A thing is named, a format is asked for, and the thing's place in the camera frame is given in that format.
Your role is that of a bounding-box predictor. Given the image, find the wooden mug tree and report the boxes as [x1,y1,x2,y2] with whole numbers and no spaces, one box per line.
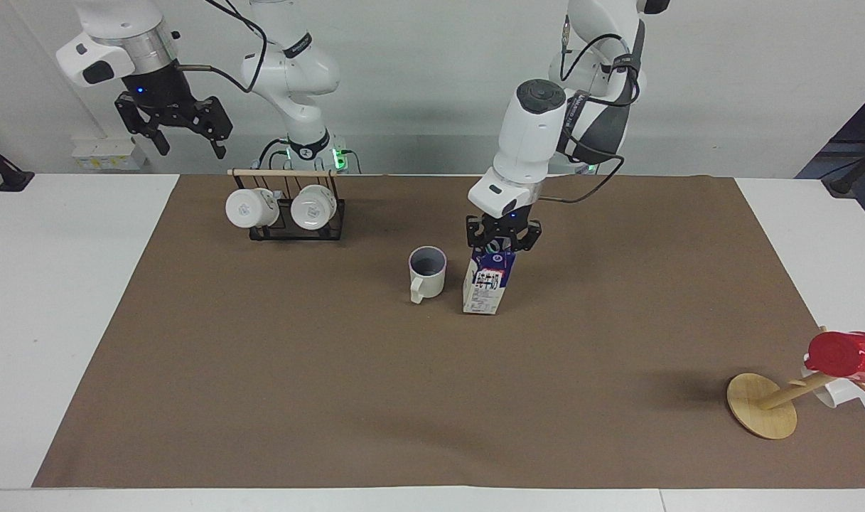
[726,325,865,440]

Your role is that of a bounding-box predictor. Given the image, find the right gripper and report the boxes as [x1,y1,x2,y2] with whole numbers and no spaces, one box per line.
[114,60,235,160]

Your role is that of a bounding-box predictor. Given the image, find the black stand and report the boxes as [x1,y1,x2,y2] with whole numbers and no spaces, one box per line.
[828,141,865,197]
[0,136,36,193]

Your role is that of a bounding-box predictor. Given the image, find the red cup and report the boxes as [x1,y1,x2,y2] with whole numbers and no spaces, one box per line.
[806,330,865,383]

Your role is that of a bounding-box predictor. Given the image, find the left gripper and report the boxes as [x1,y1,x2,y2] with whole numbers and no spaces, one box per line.
[465,201,544,253]

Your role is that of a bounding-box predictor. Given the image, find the black rack with wooden rod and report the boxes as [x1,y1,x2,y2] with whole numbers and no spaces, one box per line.
[227,167,348,242]

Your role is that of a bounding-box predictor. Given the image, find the white cup with grey inside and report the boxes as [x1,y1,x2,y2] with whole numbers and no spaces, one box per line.
[408,245,448,305]

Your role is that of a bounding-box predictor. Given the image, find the black cable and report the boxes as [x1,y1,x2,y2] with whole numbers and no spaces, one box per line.
[537,14,645,206]
[175,0,270,95]

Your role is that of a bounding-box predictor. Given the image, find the blue and white milk carton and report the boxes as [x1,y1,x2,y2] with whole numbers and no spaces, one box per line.
[462,245,517,316]

